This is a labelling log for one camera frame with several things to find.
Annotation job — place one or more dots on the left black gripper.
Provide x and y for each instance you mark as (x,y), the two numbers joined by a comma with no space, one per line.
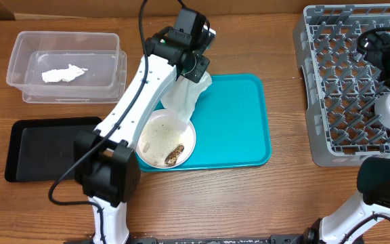
(198,72)

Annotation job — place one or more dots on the teal serving tray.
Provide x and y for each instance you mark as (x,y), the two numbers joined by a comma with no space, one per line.
(230,121)

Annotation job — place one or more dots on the white round plate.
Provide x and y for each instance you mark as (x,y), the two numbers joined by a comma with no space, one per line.
(164,132)

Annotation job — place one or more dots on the white paper napkin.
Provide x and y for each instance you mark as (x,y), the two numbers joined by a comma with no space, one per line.
(66,75)

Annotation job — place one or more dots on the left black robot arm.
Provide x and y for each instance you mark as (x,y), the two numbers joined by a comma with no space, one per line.
(106,164)

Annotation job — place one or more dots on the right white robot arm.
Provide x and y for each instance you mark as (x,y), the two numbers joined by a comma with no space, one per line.
(370,203)

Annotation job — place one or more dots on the grey dishwasher rack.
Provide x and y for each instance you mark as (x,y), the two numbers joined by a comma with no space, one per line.
(341,89)

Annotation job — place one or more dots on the small tan food scrap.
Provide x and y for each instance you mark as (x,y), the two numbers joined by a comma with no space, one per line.
(146,147)

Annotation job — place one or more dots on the brown food scrap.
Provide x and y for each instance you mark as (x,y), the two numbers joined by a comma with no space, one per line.
(172,157)

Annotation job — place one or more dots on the clear plastic storage bin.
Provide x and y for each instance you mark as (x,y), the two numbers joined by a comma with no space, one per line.
(36,52)

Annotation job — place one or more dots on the black plastic tray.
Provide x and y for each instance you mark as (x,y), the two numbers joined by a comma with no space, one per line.
(43,149)

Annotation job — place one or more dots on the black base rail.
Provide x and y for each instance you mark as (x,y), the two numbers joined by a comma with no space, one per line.
(273,239)

